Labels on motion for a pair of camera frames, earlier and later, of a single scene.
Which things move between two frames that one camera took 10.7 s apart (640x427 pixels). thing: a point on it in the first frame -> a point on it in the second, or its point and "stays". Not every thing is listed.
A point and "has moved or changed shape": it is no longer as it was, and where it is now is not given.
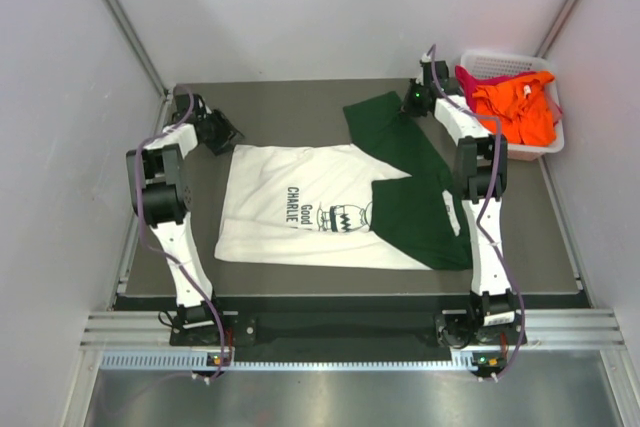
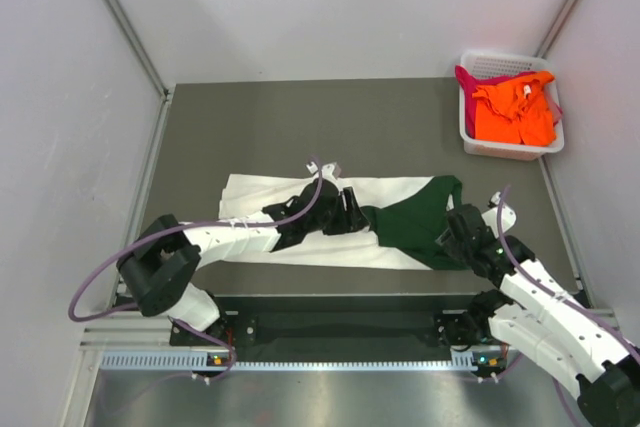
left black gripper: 227,131 -> 348,220
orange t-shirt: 523,107 stays
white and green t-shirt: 385,202 has moved or changed shape
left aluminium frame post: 125,20 stays
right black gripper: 406,105 -> 448,240
